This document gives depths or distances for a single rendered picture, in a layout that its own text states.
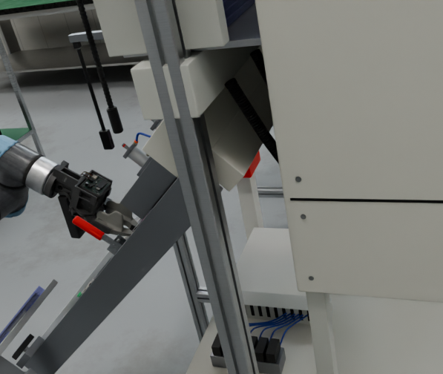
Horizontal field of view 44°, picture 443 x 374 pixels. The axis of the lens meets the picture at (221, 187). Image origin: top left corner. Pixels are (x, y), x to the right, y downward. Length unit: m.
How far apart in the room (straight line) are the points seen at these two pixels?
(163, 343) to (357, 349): 1.17
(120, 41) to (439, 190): 0.44
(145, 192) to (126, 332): 1.56
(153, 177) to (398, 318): 0.73
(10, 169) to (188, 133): 0.60
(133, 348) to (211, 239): 1.58
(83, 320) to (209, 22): 0.65
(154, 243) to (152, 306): 1.61
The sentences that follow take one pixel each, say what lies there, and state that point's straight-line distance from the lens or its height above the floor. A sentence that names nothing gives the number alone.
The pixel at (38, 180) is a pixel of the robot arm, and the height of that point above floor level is 1.09.
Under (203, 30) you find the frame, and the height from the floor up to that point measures 1.41.
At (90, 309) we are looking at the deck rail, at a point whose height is 0.92.
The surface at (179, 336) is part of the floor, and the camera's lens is 2.30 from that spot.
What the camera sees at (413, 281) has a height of 1.04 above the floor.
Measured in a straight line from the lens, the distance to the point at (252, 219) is 2.11.
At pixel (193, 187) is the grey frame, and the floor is 1.21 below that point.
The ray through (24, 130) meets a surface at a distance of 3.94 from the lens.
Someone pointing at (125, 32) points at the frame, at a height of 1.42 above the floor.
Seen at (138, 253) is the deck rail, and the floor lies 1.06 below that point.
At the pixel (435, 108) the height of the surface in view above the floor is 1.29.
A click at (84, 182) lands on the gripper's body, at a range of 1.16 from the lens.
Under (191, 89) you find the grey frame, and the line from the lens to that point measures 0.67.
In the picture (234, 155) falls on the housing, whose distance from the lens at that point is 0.79.
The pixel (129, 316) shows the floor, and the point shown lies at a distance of 2.48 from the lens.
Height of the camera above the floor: 1.56
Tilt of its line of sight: 29 degrees down
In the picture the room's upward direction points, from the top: 12 degrees counter-clockwise
